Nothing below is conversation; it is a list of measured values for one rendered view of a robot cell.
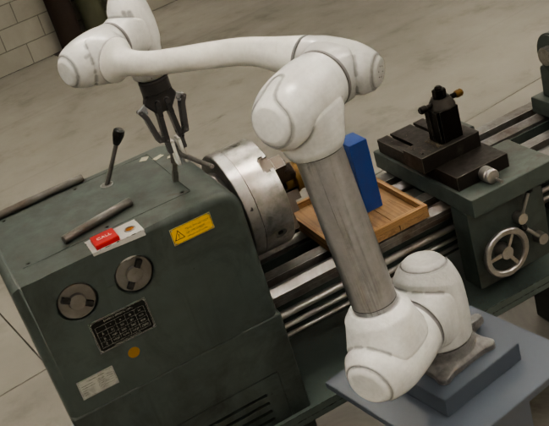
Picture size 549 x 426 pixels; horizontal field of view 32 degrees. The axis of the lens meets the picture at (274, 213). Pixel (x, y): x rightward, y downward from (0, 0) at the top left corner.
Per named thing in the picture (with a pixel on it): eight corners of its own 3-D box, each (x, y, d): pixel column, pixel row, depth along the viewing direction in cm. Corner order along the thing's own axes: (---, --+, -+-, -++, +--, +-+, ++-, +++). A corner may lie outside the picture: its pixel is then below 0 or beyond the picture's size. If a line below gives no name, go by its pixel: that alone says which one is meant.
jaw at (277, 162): (262, 195, 261) (264, 174, 251) (253, 182, 263) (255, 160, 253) (296, 179, 265) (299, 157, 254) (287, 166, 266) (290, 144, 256)
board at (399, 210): (342, 261, 263) (338, 249, 261) (285, 220, 293) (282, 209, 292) (430, 216, 271) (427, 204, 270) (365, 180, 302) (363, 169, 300)
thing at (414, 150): (425, 174, 272) (421, 158, 270) (405, 164, 281) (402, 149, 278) (481, 145, 278) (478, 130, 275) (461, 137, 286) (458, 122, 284)
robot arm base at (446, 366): (509, 336, 226) (506, 318, 223) (444, 387, 216) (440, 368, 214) (454, 312, 240) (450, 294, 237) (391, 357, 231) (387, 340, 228)
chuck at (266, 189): (278, 266, 255) (241, 162, 244) (236, 237, 283) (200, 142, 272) (307, 252, 258) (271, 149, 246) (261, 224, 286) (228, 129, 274)
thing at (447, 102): (438, 114, 269) (436, 105, 267) (422, 108, 275) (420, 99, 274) (461, 103, 271) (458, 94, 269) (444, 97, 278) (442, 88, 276)
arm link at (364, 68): (316, 19, 198) (282, 46, 189) (393, 30, 189) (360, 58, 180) (321, 76, 205) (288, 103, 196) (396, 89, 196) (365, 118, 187)
